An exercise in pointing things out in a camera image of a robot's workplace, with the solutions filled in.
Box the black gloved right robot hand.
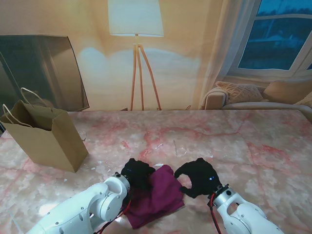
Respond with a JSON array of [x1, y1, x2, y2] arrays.
[[174, 157, 222, 199]]

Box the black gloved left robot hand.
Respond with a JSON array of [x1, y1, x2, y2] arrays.
[[120, 158, 156, 192]]

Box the magenta shorts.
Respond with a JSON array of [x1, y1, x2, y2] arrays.
[[125, 164, 185, 230]]

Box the kraft paper bag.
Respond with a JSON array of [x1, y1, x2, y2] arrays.
[[0, 87, 89, 173]]

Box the beige sofa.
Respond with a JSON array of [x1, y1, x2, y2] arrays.
[[203, 81, 312, 110]]

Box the cream knitted cushion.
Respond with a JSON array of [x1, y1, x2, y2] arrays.
[[215, 81, 269, 103]]

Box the plain tan cushion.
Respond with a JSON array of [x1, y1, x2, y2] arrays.
[[263, 81, 312, 103]]

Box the sheer white curtain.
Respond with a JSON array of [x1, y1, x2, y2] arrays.
[[198, 0, 263, 109]]

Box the dark grey flat screen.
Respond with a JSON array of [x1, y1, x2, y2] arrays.
[[0, 35, 90, 115]]

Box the white tripod floor lamp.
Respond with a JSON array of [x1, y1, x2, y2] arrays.
[[108, 0, 164, 111]]

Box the white framed window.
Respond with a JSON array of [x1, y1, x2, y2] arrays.
[[229, 0, 312, 78]]

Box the right wrist cable bundle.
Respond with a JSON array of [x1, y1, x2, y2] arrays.
[[207, 192, 224, 234]]

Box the wrist cable bundle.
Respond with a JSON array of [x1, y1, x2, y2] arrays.
[[94, 192, 134, 234], [207, 192, 224, 234]]

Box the left wrist cable bundle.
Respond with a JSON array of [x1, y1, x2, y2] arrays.
[[94, 192, 134, 234]]

